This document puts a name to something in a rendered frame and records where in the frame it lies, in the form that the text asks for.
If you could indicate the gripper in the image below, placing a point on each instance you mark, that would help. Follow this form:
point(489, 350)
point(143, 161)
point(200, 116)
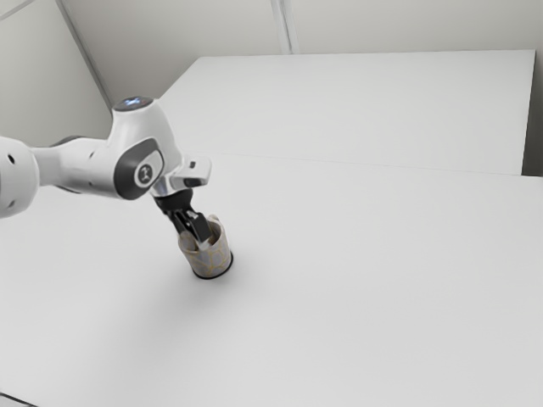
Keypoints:
point(175, 202)

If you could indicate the grey mug with gold lines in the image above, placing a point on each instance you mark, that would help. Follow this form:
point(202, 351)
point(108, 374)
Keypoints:
point(208, 254)

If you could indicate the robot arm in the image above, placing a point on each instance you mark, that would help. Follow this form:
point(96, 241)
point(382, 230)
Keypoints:
point(76, 157)

